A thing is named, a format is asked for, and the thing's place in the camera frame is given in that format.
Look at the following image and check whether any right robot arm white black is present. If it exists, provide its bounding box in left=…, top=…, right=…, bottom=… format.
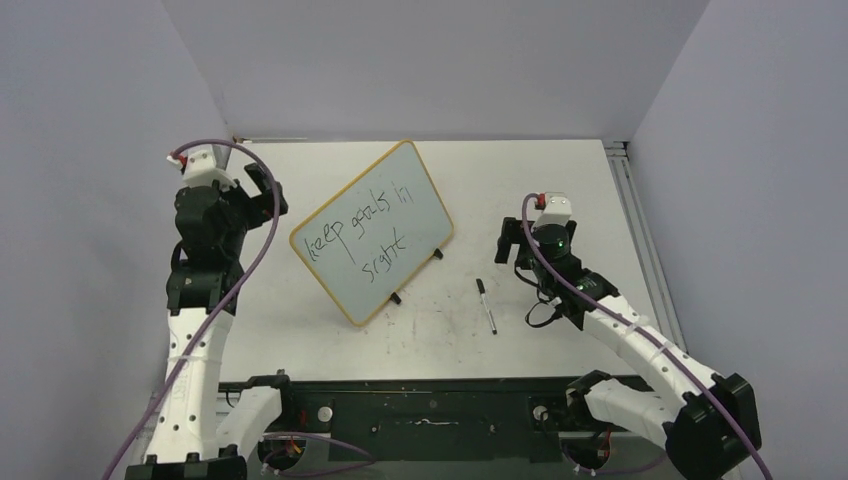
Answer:
left=494, top=217, right=771, bottom=479

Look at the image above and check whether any black white marker pen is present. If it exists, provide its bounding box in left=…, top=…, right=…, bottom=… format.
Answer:
left=475, top=278, right=498, bottom=335

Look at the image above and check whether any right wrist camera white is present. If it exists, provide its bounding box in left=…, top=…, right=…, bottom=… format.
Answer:
left=534, top=192, right=572, bottom=228

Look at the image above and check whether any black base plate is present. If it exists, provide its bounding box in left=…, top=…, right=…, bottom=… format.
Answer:
left=218, top=374, right=698, bottom=464

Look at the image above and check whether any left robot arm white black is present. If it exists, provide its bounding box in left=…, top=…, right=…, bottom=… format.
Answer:
left=124, top=162, right=298, bottom=479

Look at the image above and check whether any yellow framed whiteboard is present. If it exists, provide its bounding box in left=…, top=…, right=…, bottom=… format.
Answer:
left=289, top=140, right=455, bottom=327

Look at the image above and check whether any aluminium frame rail right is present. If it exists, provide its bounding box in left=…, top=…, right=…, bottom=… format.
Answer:
left=603, top=141, right=688, bottom=352

